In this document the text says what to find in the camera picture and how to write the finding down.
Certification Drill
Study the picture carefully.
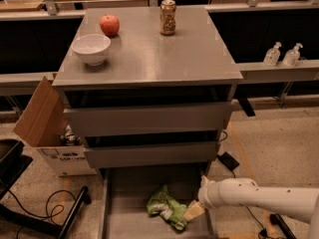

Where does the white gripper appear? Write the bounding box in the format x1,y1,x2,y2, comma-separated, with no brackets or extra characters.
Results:
182,175,215,221

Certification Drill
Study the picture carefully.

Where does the green rice chip bag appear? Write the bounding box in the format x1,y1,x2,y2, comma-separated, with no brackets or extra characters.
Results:
147,184,187,231

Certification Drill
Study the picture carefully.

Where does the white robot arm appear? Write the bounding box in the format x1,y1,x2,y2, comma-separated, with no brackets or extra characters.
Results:
182,175,319,239

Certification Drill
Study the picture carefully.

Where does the open bottom grey drawer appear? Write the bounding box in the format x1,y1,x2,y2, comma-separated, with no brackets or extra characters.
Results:
98,164,217,239

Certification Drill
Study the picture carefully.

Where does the middle grey drawer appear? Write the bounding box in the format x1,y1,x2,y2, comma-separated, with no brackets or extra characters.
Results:
84,141,219,168

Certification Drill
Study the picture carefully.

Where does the grey drawer cabinet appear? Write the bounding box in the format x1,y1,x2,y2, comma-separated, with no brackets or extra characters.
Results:
53,7,242,177

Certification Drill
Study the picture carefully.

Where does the top grey drawer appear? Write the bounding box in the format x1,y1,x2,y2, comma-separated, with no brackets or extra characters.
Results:
64,103,233,136

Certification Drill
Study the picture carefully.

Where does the black power adapter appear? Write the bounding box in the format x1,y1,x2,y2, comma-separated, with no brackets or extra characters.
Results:
217,152,239,171

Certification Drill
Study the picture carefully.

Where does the black bar on right floor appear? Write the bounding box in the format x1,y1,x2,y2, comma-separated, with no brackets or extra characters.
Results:
269,213,297,239

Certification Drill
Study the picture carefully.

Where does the left sanitizer pump bottle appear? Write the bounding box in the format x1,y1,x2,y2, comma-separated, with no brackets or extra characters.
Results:
263,42,281,66

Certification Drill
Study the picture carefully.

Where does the sanitizer pump bottle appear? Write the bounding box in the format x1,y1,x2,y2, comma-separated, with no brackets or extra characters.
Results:
263,42,281,66
283,43,303,67

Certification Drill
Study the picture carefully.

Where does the right sanitizer pump bottle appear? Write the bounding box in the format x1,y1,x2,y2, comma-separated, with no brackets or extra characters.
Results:
283,43,303,67

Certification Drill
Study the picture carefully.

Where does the cardboard box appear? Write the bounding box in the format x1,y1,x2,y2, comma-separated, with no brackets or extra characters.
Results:
14,78,96,176

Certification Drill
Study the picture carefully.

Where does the white ceramic bowl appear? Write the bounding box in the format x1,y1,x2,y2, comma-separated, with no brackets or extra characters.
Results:
71,34,111,66

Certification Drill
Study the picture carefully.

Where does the patterned drink can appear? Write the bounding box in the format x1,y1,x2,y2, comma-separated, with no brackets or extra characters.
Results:
159,0,176,35

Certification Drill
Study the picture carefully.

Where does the black metal stand base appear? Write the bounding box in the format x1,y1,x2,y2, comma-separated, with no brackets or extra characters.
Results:
0,138,91,239

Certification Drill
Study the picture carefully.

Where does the red apple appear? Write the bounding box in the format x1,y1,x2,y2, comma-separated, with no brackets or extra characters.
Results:
100,14,120,37

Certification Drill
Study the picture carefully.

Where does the black adapter cable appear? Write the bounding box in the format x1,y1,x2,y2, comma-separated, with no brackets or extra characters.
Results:
230,169,269,239

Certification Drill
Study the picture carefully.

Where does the grey metal rail shelf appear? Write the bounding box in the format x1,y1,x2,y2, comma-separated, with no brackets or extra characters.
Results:
0,0,319,97

